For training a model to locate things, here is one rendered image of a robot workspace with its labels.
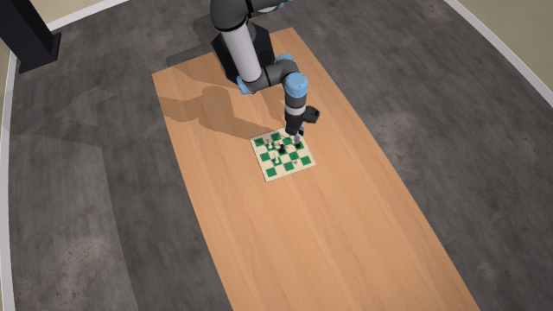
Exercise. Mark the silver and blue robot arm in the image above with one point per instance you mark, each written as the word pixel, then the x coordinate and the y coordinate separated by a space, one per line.
pixel 228 15

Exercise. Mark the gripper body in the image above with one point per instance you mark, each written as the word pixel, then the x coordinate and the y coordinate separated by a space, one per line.
pixel 295 117

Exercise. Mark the green and white chessboard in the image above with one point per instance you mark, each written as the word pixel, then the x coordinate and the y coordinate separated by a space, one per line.
pixel 286 166

